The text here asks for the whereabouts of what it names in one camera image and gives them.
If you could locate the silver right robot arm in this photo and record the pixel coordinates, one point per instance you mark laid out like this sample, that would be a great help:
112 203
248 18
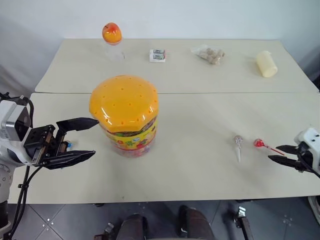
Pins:
315 207

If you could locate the dark rounded shape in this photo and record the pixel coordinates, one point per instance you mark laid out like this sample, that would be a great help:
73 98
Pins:
132 227
196 222

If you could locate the clear bag of brown snacks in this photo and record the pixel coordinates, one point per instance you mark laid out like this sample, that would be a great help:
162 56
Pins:
210 55

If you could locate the clear bottle with apple cap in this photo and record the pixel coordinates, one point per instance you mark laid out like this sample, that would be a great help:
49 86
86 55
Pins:
112 33

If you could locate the white battery pack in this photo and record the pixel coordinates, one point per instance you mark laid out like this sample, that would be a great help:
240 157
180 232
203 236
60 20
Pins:
158 55

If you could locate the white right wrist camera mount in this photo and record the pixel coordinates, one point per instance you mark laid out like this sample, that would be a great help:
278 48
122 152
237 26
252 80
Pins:
310 135

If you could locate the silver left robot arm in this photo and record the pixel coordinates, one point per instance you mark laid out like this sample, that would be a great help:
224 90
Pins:
5 180

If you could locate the orange perforated jar lid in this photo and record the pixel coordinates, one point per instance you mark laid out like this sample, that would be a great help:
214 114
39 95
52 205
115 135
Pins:
125 100

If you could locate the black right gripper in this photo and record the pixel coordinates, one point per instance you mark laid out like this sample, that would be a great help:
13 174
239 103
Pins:
305 157

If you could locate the silver lollipop with white stick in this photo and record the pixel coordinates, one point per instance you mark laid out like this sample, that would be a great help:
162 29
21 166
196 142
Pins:
238 142

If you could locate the cream yellow cylinder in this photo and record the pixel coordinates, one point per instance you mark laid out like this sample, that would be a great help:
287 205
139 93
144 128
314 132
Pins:
267 64

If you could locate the red lollipop with red stick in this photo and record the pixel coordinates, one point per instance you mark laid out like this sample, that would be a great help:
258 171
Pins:
259 143

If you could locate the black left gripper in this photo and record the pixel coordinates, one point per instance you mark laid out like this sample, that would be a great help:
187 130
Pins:
35 141

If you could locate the clear colourful lollipop jar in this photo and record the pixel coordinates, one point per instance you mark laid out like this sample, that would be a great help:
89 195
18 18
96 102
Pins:
132 143

